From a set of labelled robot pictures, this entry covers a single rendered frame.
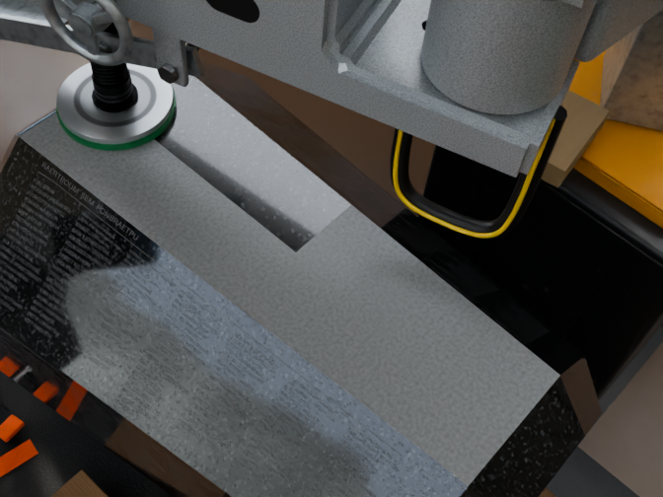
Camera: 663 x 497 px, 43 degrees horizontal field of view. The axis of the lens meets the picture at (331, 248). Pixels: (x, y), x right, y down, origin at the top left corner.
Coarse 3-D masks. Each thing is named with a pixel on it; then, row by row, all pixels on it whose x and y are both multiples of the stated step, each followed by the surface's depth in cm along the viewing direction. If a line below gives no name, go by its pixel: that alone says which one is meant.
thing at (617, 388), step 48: (432, 192) 200; (480, 192) 188; (576, 192) 167; (480, 240) 199; (528, 240) 186; (576, 240) 174; (624, 240) 164; (528, 288) 197; (576, 288) 184; (624, 288) 172; (576, 336) 193; (624, 336) 182; (624, 384) 225
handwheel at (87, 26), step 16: (48, 0) 119; (64, 0) 117; (96, 0) 113; (112, 0) 114; (48, 16) 121; (80, 16) 117; (96, 16) 116; (112, 16) 114; (64, 32) 123; (80, 32) 119; (96, 32) 118; (128, 32) 116; (80, 48) 124; (96, 48) 122; (128, 48) 118; (112, 64) 122
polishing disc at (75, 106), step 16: (128, 64) 163; (80, 80) 160; (144, 80) 161; (160, 80) 161; (64, 96) 158; (80, 96) 158; (144, 96) 159; (160, 96) 159; (64, 112) 155; (80, 112) 155; (96, 112) 156; (128, 112) 156; (144, 112) 156; (160, 112) 157; (80, 128) 153; (96, 128) 154; (112, 128) 154; (128, 128) 154; (144, 128) 154
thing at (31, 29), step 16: (0, 0) 158; (16, 0) 157; (0, 16) 146; (16, 16) 145; (32, 16) 153; (0, 32) 149; (16, 32) 146; (32, 32) 144; (48, 32) 142; (64, 48) 143; (112, 48) 137; (144, 48) 133; (192, 48) 129; (144, 64) 136; (192, 64) 131; (176, 80) 130
